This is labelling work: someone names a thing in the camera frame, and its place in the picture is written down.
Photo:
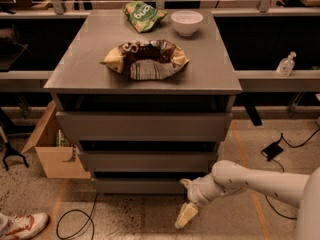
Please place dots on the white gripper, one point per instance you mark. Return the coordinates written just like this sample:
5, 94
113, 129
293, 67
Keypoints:
196, 191

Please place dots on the grey bottom drawer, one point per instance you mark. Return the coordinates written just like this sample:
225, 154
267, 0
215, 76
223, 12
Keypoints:
138, 186

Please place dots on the grey drawer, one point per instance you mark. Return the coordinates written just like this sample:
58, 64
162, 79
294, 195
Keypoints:
138, 186
120, 126
147, 161

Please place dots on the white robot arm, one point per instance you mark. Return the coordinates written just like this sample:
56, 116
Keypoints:
227, 178

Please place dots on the grey middle drawer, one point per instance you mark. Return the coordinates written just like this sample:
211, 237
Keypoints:
147, 161

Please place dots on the grey drawer cabinet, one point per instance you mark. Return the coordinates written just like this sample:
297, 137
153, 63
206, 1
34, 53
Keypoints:
207, 84

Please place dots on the grey top drawer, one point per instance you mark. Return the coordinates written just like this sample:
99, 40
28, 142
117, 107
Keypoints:
120, 126

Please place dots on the black power adapter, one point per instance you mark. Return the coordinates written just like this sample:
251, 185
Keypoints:
271, 151

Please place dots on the cardboard box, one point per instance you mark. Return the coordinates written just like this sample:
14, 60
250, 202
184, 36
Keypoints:
58, 158

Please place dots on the brown yellow snack bag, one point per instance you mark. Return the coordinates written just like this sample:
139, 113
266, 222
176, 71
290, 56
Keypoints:
146, 60

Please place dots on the clear sanitizer pump bottle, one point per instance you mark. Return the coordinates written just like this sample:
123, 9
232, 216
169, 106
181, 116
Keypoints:
286, 65

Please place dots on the grey right bench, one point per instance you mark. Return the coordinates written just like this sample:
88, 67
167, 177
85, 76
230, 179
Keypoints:
256, 43

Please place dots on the grey bench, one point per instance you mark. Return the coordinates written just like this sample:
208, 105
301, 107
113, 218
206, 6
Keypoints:
32, 45
256, 43

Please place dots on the white bowl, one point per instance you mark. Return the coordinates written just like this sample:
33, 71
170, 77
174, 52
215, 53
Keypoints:
186, 22

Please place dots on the white red sneaker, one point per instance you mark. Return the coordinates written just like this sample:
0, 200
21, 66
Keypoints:
22, 227

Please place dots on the black stand foot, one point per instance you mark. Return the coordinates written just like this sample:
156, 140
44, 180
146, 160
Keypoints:
10, 151

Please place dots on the green chip bag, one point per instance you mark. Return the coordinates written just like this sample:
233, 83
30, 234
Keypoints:
142, 16

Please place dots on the grey left bench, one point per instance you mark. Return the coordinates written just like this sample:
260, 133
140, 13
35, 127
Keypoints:
32, 45

